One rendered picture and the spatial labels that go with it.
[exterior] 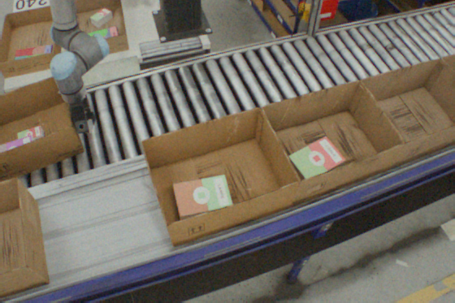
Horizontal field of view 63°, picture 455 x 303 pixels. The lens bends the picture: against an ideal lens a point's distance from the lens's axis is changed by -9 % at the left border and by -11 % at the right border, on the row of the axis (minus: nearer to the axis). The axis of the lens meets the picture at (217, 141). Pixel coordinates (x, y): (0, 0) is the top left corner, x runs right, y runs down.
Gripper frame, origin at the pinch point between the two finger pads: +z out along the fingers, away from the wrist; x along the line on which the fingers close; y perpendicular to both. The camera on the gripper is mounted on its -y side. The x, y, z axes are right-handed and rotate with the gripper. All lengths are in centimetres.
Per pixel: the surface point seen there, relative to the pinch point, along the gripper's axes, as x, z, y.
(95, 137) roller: -1.6, 5.5, 1.0
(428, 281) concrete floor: -141, 80, -93
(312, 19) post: -111, -5, 27
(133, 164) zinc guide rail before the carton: -13.9, -8.6, -25.9
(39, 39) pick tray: 17, 4, 72
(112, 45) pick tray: -18, 0, 47
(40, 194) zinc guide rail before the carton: 19.8, -8.6, -26.8
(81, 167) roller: 6.2, 5.4, -11.3
